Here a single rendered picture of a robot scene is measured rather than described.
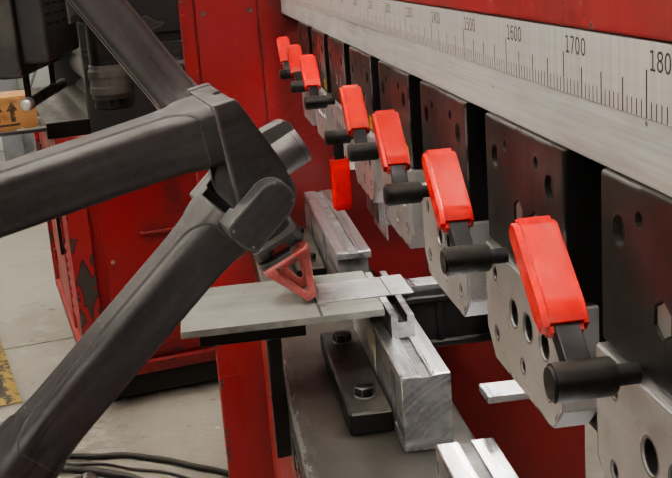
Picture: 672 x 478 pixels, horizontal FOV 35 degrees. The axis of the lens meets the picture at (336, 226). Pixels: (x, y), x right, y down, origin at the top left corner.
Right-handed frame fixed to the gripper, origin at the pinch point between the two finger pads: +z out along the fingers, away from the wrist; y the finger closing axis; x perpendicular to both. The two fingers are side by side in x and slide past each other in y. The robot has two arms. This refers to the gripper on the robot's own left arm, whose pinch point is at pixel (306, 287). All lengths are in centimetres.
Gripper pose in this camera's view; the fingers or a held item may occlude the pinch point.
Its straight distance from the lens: 143.1
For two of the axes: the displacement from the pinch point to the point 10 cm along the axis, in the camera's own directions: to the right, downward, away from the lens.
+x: -8.5, 5.3, 0.0
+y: -1.5, -2.5, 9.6
